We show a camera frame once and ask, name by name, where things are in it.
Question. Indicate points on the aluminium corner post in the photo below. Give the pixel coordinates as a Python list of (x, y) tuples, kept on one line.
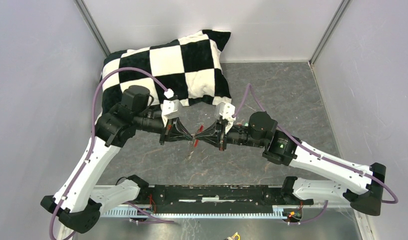
[(87, 16), (340, 11)]

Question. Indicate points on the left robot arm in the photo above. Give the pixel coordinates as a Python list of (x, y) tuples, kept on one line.
[(75, 205)]

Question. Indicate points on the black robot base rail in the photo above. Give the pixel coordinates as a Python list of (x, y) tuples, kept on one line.
[(213, 199)]

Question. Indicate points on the grey slotted cable duct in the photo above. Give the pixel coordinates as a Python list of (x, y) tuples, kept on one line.
[(130, 212)]

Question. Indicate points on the yellow carabiner with keys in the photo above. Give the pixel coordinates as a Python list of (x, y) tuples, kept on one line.
[(235, 236)]

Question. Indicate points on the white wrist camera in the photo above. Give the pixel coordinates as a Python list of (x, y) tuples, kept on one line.
[(171, 109), (225, 111)]

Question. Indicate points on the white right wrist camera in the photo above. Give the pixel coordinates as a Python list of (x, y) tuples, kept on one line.
[(225, 111)]

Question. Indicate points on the aluminium corner post left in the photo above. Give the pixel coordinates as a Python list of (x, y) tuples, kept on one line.
[(87, 16)]

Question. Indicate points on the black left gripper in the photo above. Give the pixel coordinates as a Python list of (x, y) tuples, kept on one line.
[(175, 131)]

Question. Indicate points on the aluminium corner post right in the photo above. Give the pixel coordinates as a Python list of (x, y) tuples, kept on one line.
[(340, 11)]

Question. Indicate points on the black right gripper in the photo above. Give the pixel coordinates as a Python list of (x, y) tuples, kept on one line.
[(221, 134)]

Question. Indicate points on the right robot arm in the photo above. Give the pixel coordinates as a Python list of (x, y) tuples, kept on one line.
[(359, 184)]

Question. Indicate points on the black white checkered pillow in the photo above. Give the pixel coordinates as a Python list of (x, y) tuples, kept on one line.
[(189, 66)]

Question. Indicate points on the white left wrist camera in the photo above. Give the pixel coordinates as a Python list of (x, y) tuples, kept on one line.
[(171, 109)]

